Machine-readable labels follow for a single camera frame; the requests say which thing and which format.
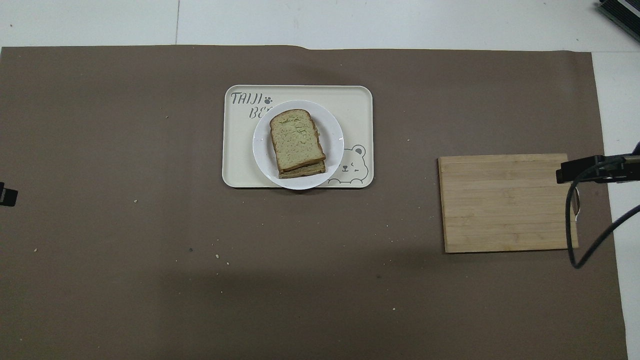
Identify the white round plate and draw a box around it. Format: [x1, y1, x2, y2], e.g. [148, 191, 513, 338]
[252, 100, 345, 190]

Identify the plain bread slice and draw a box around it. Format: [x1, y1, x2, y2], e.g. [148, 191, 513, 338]
[277, 159, 327, 180]

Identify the bread slice with green spread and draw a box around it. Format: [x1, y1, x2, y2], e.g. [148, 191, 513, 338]
[269, 109, 327, 173]

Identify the cream tray with bear print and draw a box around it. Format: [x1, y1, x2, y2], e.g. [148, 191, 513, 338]
[222, 85, 374, 189]

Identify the wooden cutting board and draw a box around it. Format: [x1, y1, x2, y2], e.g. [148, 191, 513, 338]
[438, 153, 580, 254]

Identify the black stand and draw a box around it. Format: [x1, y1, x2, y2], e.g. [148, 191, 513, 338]
[597, 0, 640, 29]

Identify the black cable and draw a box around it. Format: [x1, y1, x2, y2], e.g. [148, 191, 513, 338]
[565, 156, 640, 270]

